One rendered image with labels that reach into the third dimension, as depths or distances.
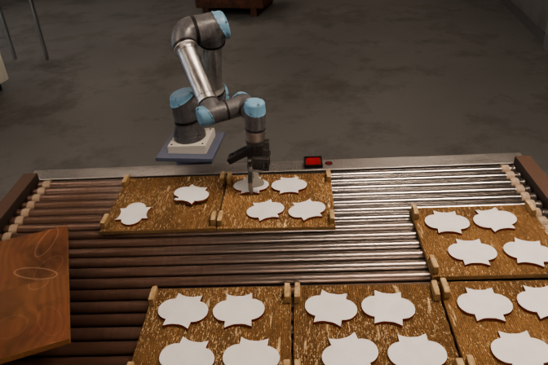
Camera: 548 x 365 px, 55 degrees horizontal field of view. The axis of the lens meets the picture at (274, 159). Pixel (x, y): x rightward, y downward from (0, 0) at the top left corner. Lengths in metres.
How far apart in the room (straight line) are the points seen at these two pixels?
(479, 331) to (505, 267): 0.28
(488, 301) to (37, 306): 1.22
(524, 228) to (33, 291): 1.51
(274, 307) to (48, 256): 0.69
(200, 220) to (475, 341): 0.97
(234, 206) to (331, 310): 0.62
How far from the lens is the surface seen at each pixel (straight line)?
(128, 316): 1.61
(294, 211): 1.86
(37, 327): 1.50
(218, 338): 1.47
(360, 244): 1.76
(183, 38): 2.07
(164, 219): 1.92
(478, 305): 1.58
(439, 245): 1.76
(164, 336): 1.51
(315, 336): 1.45
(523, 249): 1.80
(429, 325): 1.51
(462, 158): 2.29
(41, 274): 1.66
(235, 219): 1.86
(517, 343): 1.51
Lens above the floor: 2.03
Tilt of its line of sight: 30 degrees down
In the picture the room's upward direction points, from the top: 4 degrees counter-clockwise
